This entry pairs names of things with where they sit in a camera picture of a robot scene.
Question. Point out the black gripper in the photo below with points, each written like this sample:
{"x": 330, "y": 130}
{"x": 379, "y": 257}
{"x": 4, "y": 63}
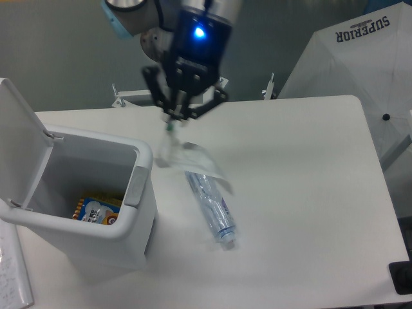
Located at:
{"x": 192, "y": 65}

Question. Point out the clear plastic wrapper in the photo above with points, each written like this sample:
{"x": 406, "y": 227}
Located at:
{"x": 187, "y": 156}

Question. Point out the crushed clear plastic bottle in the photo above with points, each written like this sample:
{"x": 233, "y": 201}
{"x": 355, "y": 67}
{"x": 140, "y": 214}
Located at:
{"x": 214, "y": 208}

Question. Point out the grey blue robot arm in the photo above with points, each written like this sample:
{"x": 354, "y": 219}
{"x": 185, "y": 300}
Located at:
{"x": 131, "y": 18}

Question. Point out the white trash can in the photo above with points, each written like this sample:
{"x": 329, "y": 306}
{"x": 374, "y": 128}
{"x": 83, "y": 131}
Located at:
{"x": 46, "y": 169}

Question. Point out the colourful snack package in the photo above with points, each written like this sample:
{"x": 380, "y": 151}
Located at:
{"x": 98, "y": 208}

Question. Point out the white umbrella with lettering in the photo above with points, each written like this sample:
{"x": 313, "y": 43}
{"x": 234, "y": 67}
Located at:
{"x": 368, "y": 57}

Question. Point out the black device at edge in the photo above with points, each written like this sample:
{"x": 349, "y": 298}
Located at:
{"x": 401, "y": 276}

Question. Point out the white metal base frame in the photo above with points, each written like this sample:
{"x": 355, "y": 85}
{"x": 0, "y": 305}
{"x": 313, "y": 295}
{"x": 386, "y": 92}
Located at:
{"x": 127, "y": 99}

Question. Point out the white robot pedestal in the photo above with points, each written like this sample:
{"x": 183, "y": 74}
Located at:
{"x": 156, "y": 43}

